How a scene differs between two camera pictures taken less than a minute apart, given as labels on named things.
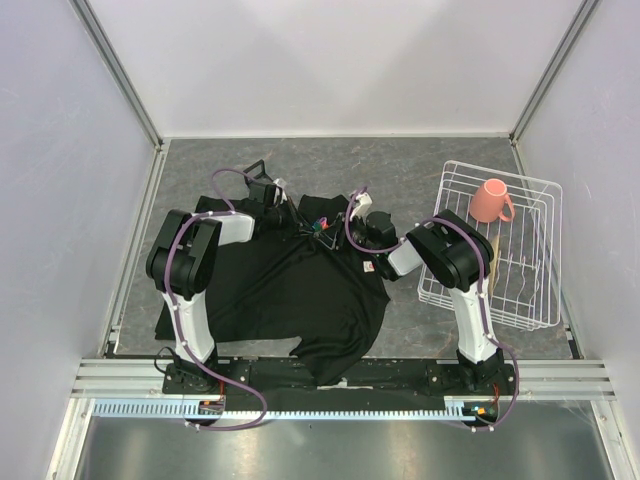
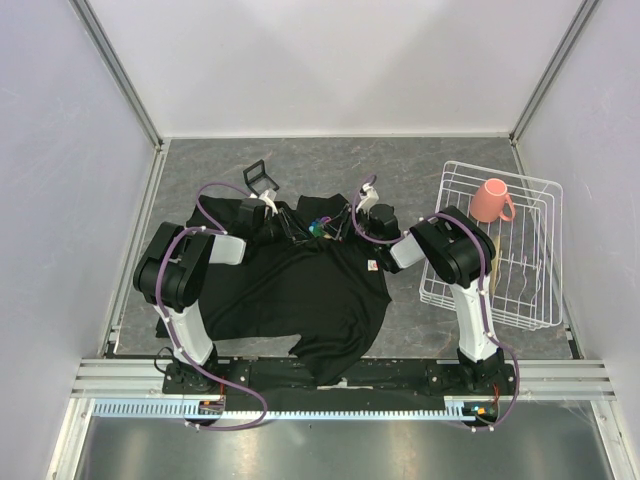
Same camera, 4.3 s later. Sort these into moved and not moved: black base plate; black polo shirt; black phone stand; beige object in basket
Moved: black polo shirt
Not moved: black phone stand; black base plate; beige object in basket
